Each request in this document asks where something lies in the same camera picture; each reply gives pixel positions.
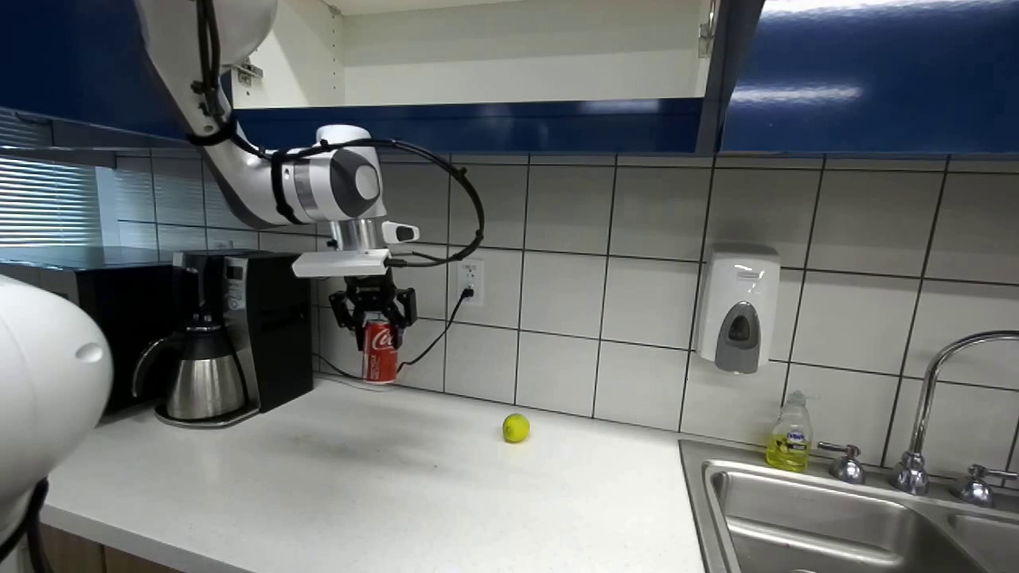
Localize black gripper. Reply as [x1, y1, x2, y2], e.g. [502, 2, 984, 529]
[327, 271, 422, 341]

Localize red soda can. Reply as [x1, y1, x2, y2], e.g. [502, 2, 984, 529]
[361, 312, 400, 385]

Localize metal cabinet hinge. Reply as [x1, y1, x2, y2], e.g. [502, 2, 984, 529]
[222, 57, 265, 89]
[695, 0, 723, 57]

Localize blue cabinet door panel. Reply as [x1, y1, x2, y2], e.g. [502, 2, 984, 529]
[0, 0, 236, 151]

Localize open blue cabinet door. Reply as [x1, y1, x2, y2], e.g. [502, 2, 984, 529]
[695, 0, 766, 160]

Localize black coffee maker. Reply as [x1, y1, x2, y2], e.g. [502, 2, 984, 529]
[179, 247, 319, 428]

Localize steel coffee carafe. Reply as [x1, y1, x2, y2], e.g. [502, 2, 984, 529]
[132, 314, 257, 428]

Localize black microwave oven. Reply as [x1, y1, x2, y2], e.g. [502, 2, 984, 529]
[0, 247, 198, 416]

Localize white window blinds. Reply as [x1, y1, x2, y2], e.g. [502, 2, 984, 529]
[0, 156, 104, 254]

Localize white soap dispenser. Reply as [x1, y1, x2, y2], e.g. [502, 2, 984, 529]
[695, 247, 783, 376]

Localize yellow dish soap bottle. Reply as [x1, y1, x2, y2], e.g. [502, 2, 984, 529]
[760, 389, 820, 473]

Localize stainless steel sink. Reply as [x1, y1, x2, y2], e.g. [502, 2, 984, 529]
[678, 440, 1019, 573]

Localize chrome faucet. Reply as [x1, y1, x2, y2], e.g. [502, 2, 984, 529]
[892, 329, 1019, 497]

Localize black power cord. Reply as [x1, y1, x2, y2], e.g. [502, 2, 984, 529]
[312, 287, 479, 385]

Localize white wall outlet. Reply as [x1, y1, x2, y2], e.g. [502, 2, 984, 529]
[451, 254, 489, 312]

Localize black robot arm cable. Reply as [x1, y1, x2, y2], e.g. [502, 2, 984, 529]
[187, 0, 487, 271]

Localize open blue wall cabinet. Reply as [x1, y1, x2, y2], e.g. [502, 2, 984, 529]
[226, 0, 717, 160]

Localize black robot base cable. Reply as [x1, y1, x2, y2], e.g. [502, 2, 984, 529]
[0, 473, 54, 573]

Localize chrome faucet handle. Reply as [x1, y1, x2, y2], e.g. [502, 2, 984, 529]
[956, 463, 1002, 508]
[820, 440, 869, 487]

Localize closed blue wall cabinet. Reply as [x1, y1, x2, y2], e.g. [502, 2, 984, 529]
[721, 0, 1019, 160]

